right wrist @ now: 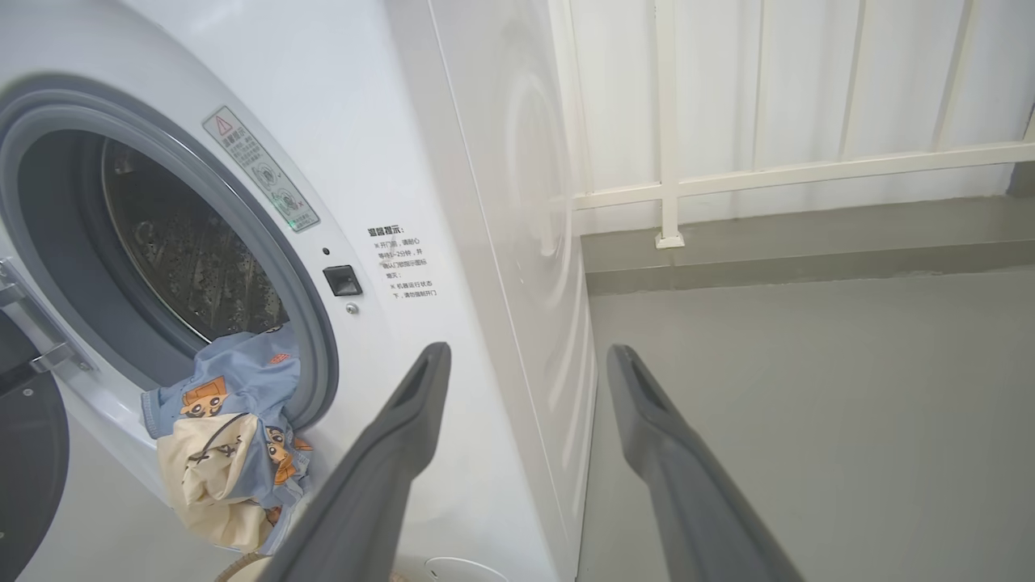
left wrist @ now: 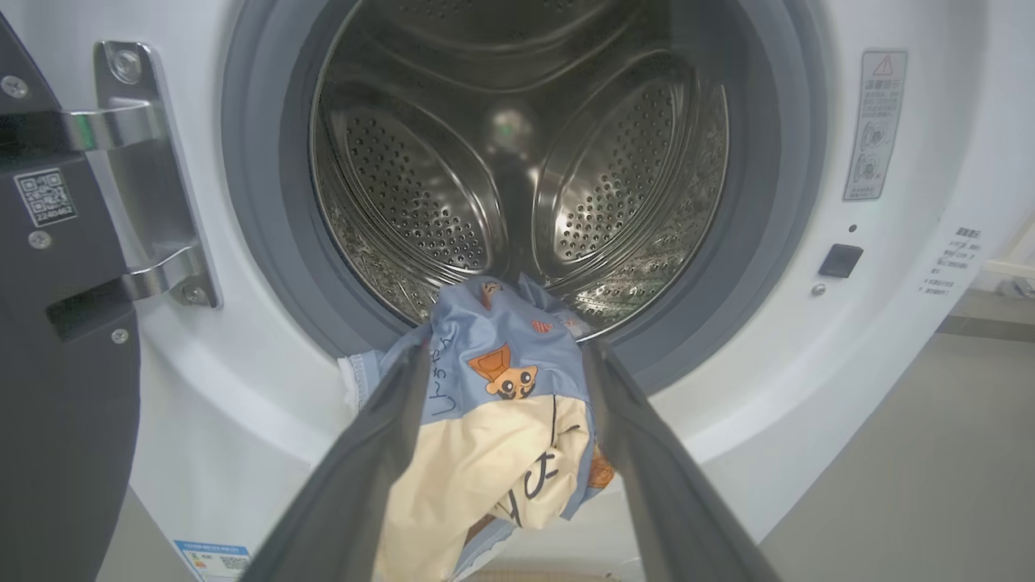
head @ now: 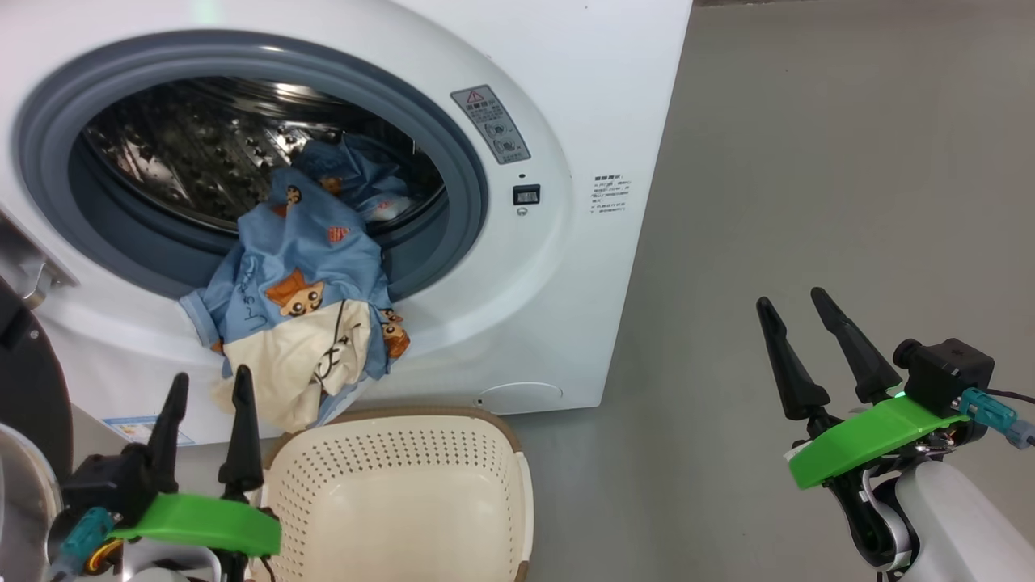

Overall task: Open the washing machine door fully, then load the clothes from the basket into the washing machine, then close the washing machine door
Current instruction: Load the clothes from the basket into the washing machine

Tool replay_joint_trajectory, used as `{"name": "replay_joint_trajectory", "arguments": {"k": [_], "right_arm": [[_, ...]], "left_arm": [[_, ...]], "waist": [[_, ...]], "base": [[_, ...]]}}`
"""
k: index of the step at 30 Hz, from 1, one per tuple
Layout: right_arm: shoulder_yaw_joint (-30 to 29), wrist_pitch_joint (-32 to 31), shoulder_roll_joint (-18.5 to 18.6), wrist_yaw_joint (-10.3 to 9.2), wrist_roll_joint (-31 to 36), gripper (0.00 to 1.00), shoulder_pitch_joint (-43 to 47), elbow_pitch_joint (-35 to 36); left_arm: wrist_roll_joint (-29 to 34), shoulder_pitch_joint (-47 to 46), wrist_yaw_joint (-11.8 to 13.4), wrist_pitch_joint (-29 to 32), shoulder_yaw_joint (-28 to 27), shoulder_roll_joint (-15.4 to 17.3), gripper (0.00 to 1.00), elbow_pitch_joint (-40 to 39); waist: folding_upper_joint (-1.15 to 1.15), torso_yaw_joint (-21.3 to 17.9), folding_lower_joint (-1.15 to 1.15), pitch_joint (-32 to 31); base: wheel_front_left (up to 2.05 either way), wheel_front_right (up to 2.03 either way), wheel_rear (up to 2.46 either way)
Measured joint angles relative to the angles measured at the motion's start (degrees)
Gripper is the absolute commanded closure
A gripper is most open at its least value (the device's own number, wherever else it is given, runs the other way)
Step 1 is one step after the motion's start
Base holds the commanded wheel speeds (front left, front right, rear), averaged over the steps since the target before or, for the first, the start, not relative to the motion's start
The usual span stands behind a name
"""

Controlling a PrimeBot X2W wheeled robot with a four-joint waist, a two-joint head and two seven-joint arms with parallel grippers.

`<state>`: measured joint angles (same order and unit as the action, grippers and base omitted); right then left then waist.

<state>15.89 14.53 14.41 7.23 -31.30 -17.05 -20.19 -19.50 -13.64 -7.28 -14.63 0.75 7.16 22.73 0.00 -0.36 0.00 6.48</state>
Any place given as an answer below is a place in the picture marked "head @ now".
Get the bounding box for dark glass washing machine door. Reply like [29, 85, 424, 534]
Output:
[0, 206, 78, 582]

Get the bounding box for stainless steel drum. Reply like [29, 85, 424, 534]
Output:
[81, 77, 447, 235]

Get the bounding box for teal plug right camera cable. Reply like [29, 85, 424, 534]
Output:
[961, 386, 1035, 450]

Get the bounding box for grey rubber door gasket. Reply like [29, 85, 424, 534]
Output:
[12, 31, 490, 305]

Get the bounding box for teal plug camera cable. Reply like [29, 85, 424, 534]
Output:
[47, 508, 116, 582]
[961, 386, 1035, 450]

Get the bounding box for grey warning label sticker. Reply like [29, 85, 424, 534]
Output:
[450, 84, 532, 166]

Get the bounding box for teal plug left camera cable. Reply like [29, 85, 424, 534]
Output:
[47, 508, 116, 582]

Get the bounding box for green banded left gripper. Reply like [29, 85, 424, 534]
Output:
[105, 365, 282, 582]

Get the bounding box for white front-load washing machine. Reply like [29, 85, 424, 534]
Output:
[0, 0, 695, 448]

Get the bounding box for blue white label sticker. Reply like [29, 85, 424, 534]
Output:
[103, 415, 196, 448]

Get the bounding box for blue bear print pants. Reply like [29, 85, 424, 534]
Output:
[291, 133, 423, 224]

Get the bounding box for round white filter cover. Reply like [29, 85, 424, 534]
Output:
[477, 382, 564, 415]

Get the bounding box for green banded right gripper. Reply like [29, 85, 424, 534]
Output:
[756, 287, 986, 571]

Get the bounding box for cream perforated laundry basket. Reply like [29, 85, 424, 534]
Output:
[255, 407, 534, 582]

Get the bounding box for blue bear print shirt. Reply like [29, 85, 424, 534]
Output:
[180, 166, 412, 434]

